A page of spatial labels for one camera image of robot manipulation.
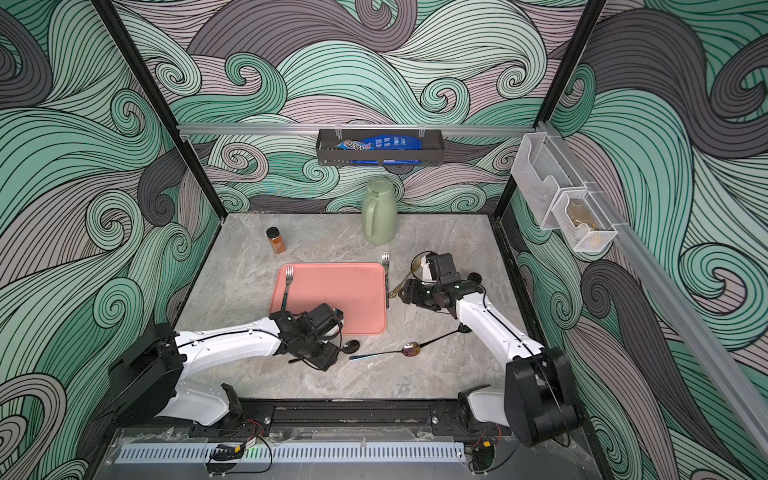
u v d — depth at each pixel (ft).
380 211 3.18
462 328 2.88
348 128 3.03
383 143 3.03
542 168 3.10
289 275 3.30
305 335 2.04
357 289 3.23
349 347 2.73
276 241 3.40
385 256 3.50
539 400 1.33
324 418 2.44
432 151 3.12
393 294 3.20
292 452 2.29
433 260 2.25
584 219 2.20
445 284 2.15
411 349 2.74
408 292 2.49
